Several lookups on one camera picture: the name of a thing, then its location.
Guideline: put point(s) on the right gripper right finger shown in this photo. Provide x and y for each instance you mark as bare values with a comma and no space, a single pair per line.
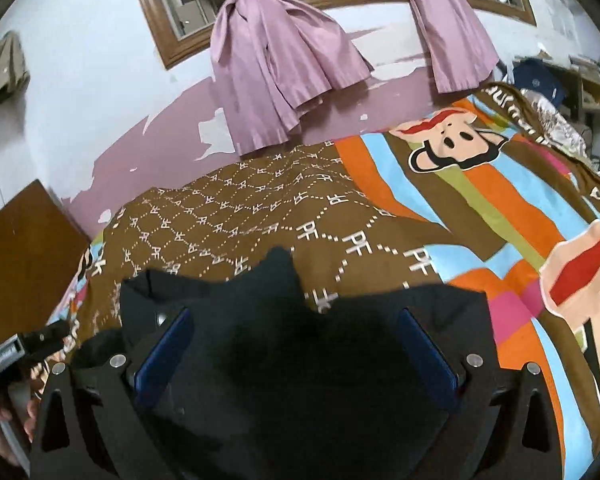
501,423

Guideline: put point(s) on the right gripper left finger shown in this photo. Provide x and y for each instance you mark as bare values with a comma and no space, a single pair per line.
90,422

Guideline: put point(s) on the black large garment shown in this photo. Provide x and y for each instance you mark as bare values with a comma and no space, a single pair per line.
256,385

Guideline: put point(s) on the wooden headboard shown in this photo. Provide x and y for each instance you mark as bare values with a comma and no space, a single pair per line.
40,250

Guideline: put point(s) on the brown patterned cartoon bedspread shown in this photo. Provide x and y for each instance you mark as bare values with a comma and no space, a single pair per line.
476,195

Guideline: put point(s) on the floral white cloth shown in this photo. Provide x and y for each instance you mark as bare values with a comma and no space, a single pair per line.
573,137

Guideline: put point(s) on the wooden shelf unit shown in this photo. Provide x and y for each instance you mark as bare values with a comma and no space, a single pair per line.
582,104

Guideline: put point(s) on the navy blue cap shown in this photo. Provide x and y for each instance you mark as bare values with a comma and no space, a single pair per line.
533,74

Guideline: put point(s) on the right pink curtain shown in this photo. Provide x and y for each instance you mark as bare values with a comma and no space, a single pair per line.
461,51

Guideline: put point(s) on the pink curtain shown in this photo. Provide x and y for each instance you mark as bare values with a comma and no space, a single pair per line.
273,61
461,51

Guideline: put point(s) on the left pink curtain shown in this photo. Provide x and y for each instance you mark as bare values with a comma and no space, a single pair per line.
273,61

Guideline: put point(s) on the beige cloth on wall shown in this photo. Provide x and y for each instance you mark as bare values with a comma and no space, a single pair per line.
13,69

